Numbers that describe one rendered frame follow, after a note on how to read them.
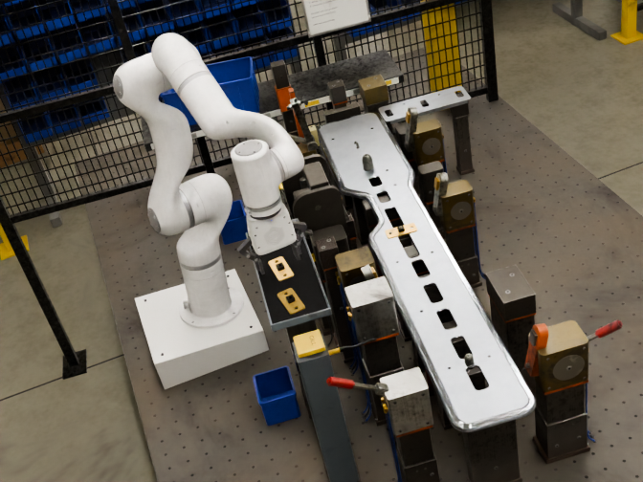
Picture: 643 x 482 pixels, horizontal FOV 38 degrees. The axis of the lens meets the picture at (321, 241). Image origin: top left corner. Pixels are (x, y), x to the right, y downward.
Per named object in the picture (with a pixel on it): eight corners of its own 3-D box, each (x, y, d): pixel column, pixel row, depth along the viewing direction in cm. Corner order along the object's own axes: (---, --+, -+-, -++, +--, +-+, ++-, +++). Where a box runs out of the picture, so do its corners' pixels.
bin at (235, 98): (260, 112, 308) (252, 77, 300) (171, 129, 310) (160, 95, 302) (259, 89, 321) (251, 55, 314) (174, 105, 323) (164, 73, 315)
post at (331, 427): (362, 483, 222) (331, 355, 196) (331, 492, 222) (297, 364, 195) (354, 460, 228) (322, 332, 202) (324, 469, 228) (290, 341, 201)
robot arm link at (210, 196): (171, 256, 262) (153, 186, 248) (227, 230, 269) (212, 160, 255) (191, 275, 253) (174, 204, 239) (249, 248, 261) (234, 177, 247)
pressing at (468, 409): (553, 407, 193) (553, 403, 192) (452, 438, 192) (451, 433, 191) (378, 111, 303) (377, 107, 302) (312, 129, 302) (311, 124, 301)
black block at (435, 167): (462, 244, 288) (454, 165, 270) (432, 252, 287) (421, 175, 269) (456, 234, 292) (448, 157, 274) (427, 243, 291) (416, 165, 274)
